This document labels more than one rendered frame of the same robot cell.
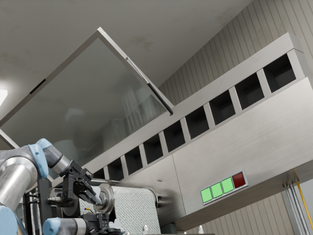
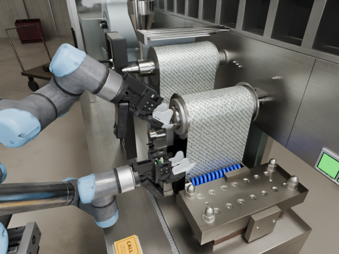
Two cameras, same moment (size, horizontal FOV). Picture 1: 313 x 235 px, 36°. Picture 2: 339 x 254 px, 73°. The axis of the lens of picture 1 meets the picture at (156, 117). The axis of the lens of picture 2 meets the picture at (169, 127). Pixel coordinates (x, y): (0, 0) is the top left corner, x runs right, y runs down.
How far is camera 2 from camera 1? 1.68 m
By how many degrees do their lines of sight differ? 62
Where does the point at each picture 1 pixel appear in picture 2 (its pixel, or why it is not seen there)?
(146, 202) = (238, 120)
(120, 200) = (199, 128)
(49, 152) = (77, 80)
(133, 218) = (211, 145)
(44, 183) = (120, 46)
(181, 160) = (325, 83)
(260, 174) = not seen: outside the picture
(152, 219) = (239, 139)
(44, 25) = not seen: outside the picture
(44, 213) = not seen: hidden behind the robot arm
